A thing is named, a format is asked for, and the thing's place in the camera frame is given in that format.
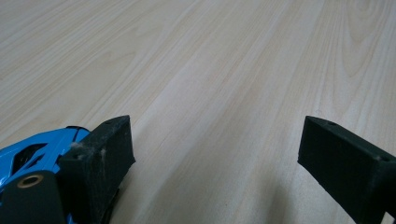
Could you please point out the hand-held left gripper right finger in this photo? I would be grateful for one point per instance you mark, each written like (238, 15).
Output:
(342, 165)

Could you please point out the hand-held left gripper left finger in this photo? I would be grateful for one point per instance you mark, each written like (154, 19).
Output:
(99, 161)

